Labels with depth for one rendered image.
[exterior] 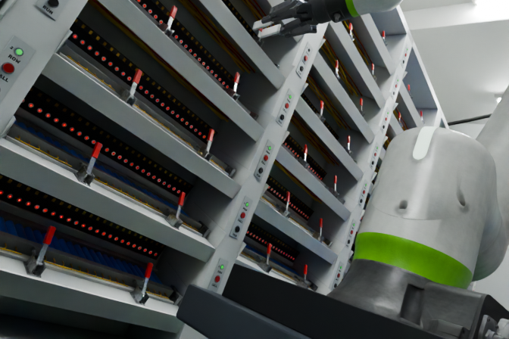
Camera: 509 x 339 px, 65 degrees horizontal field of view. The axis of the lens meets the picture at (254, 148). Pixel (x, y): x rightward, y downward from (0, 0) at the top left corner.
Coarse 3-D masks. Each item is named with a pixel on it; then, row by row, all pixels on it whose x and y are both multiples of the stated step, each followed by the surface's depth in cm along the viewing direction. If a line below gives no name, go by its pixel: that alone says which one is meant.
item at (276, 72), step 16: (192, 0) 113; (208, 0) 100; (208, 16) 117; (224, 16) 105; (208, 32) 121; (224, 32) 120; (240, 32) 110; (224, 48) 127; (240, 48) 125; (256, 48) 115; (240, 64) 134; (256, 64) 117; (272, 64) 121; (288, 64) 129; (272, 80) 123
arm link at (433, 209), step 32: (416, 128) 49; (384, 160) 50; (416, 160) 45; (448, 160) 44; (480, 160) 45; (384, 192) 46; (416, 192) 43; (448, 192) 43; (480, 192) 44; (384, 224) 44; (416, 224) 42; (448, 224) 41; (480, 224) 43; (384, 256) 42; (416, 256) 40; (448, 256) 40
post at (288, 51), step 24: (264, 48) 140; (288, 48) 133; (240, 96) 135; (264, 96) 128; (288, 120) 129; (216, 144) 130; (240, 144) 124; (264, 144) 121; (192, 192) 125; (216, 192) 119; (240, 192) 114; (216, 216) 114; (240, 240) 116; (192, 264) 111; (216, 264) 109; (144, 336) 108; (168, 336) 103; (192, 336) 105
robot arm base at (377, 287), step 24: (360, 264) 44; (384, 264) 41; (336, 288) 44; (360, 288) 41; (384, 288) 40; (408, 288) 40; (432, 288) 39; (456, 288) 37; (384, 312) 38; (408, 312) 39; (432, 312) 37; (456, 312) 36; (480, 312) 34; (504, 312) 37; (456, 336) 33; (480, 336) 34; (504, 336) 35
